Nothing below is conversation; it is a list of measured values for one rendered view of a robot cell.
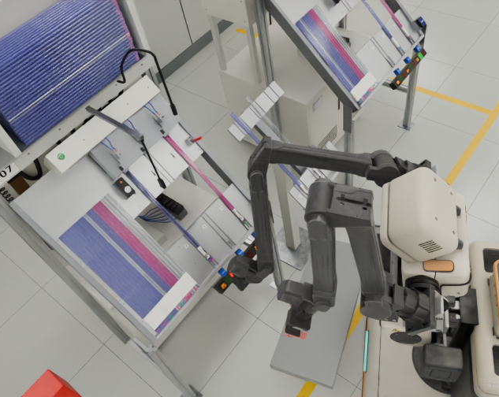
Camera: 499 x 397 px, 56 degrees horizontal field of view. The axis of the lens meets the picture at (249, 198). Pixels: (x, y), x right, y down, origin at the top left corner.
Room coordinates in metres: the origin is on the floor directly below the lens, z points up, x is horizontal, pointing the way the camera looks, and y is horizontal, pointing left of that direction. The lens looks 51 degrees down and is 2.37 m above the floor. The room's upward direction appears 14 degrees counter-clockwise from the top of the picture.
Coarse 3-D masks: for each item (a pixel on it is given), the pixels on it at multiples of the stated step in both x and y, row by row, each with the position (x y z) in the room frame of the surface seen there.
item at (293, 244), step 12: (276, 168) 1.47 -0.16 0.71; (288, 168) 1.47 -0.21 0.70; (276, 180) 1.48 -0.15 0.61; (288, 180) 1.46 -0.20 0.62; (288, 204) 1.44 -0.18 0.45; (288, 216) 1.45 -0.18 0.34; (288, 228) 1.46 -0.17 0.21; (300, 228) 1.58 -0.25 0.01; (288, 240) 1.47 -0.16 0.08; (300, 240) 1.50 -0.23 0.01; (288, 252) 1.44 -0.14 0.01; (300, 252) 1.42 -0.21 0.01; (288, 264) 1.37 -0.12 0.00; (300, 264) 1.34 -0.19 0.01
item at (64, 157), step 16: (144, 80) 1.55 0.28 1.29; (128, 96) 1.49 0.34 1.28; (144, 96) 1.50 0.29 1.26; (112, 112) 1.43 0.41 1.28; (128, 112) 1.44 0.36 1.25; (80, 128) 1.36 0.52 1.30; (96, 128) 1.36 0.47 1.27; (112, 128) 1.37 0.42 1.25; (64, 144) 1.30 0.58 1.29; (80, 144) 1.31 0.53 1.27; (96, 144) 1.32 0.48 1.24; (48, 160) 1.25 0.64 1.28; (64, 160) 1.25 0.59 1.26
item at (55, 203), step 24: (168, 144) 1.42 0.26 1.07; (72, 168) 1.29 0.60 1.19; (96, 168) 1.30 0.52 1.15; (144, 168) 1.33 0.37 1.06; (168, 168) 1.34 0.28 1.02; (24, 192) 1.20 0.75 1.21; (48, 192) 1.21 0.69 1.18; (72, 192) 1.22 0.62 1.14; (96, 192) 1.22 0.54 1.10; (48, 216) 1.14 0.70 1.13; (72, 216) 1.14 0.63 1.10
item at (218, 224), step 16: (224, 192) 1.28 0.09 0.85; (208, 208) 1.22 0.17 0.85; (224, 208) 1.23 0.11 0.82; (240, 208) 1.23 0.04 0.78; (192, 224) 1.16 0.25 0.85; (208, 224) 1.16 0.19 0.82; (224, 224) 1.17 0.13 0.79; (240, 224) 1.18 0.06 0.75; (208, 240) 1.11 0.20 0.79; (224, 240) 1.11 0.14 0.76; (176, 256) 1.05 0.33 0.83; (192, 256) 1.05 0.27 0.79; (224, 256) 1.06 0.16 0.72; (192, 272) 1.00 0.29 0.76; (208, 272) 1.00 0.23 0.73
